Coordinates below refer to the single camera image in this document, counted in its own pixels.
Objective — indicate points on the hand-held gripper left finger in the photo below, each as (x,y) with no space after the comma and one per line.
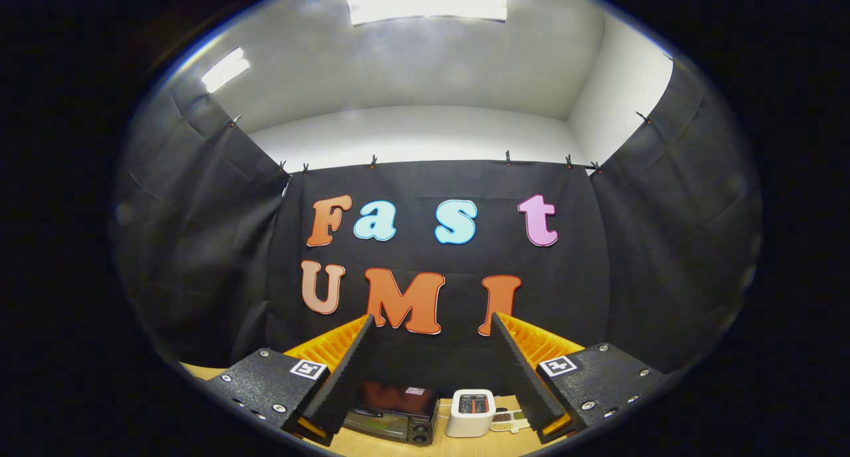
(348,380)

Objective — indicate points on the black toaster oven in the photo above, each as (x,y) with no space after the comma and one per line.
(392,417)

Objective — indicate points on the small ceiling light panel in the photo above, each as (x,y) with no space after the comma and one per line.
(226,70)

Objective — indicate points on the row of black cloth clips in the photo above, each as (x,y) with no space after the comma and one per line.
(507,158)

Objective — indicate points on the white dish with grains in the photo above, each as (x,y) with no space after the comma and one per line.
(505,422)

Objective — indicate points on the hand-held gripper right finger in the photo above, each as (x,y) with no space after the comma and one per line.
(521,380)

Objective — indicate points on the white bread toaster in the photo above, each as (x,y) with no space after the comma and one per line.
(468,420)

